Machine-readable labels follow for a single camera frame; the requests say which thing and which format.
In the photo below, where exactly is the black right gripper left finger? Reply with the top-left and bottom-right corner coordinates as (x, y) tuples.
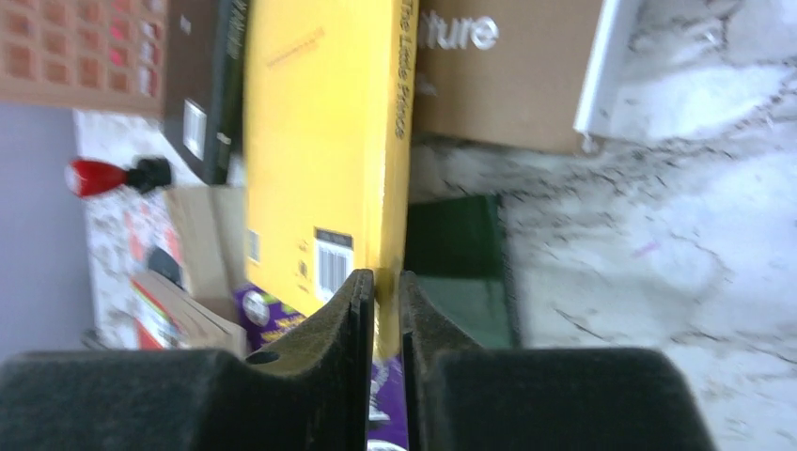
(1, 270), (375, 450)

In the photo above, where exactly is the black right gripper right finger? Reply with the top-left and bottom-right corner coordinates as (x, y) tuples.
(399, 272), (715, 450)

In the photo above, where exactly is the yellow Little Prince book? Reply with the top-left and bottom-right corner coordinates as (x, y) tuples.
(243, 0), (419, 359)

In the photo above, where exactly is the brown Decorate Furniture book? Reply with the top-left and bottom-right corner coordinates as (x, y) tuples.
(413, 0), (603, 154)

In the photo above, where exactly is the Little Women book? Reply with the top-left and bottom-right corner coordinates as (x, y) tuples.
(164, 185), (246, 322)

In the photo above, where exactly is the white Afternoon Tea book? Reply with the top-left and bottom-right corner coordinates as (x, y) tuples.
(573, 0), (640, 137)

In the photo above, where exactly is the purple comic paperback book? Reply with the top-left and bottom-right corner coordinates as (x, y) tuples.
(234, 283), (409, 450)

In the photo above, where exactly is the dark green thin book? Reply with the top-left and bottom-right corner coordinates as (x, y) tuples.
(404, 194), (523, 349)

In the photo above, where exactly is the red comic paperback book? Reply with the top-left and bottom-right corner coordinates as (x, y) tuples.
(129, 269), (248, 360)

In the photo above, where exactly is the small red capped object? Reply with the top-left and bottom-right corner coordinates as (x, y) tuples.
(64, 158), (173, 198)

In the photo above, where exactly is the black hardcover book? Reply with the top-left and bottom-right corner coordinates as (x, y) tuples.
(163, 0), (250, 185)

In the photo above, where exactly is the peach plastic file organizer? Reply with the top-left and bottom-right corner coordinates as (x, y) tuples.
(1, 0), (169, 118)

